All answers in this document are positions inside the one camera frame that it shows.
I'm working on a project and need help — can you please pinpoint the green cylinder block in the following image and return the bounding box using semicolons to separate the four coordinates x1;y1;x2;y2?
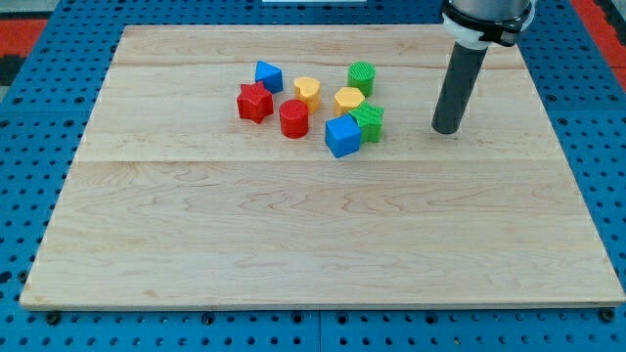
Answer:
347;62;377;98

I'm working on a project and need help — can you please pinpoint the blue cube block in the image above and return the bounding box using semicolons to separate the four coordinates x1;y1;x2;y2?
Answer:
325;114;361;158

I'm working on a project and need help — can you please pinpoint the blue triangle block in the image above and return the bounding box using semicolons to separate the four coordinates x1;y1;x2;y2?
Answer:
254;61;284;94

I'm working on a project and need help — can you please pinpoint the yellow hexagon block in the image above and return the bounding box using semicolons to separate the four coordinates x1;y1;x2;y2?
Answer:
334;87;365;116

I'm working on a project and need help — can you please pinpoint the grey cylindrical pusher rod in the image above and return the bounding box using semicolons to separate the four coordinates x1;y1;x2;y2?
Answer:
431;43;487;135

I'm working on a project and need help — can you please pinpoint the green star block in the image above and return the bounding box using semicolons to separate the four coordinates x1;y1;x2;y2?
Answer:
348;102;384;143

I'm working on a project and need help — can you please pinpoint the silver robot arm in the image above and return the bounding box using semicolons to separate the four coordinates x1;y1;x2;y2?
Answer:
441;0;537;50

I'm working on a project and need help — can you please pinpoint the yellow heart block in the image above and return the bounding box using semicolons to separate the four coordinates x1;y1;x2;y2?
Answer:
293;76;321;113

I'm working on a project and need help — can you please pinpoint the red cylinder block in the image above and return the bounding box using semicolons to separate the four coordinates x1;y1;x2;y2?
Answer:
279;99;309;139

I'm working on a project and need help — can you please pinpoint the red star block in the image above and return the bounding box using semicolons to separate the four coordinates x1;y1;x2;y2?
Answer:
236;81;274;124

